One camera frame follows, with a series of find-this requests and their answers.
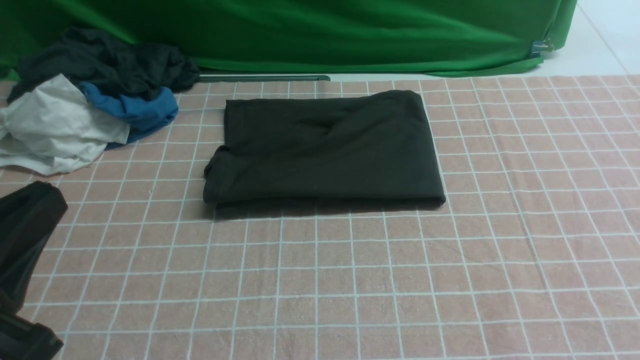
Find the dark gray long-sleeve top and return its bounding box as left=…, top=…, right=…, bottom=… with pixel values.
left=202, top=89, right=446, bottom=208

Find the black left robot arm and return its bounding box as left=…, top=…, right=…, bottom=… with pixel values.
left=0, top=181, right=68, bottom=360

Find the green backdrop cloth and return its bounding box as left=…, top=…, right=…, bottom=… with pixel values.
left=1, top=0, right=578, bottom=78

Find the crumpled blue garment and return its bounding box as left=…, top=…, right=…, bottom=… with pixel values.
left=79, top=82, right=179, bottom=151

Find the crumpled black garment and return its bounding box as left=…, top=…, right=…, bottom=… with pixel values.
left=7, top=26, right=201, bottom=103

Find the pink checkered tablecloth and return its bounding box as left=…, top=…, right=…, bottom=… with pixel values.
left=19, top=75, right=640, bottom=360

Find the blue binder clip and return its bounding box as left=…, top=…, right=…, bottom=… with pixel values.
left=530, top=38, right=554, bottom=59

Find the crumpled white garment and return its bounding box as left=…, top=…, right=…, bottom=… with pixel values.
left=0, top=74, right=130, bottom=176

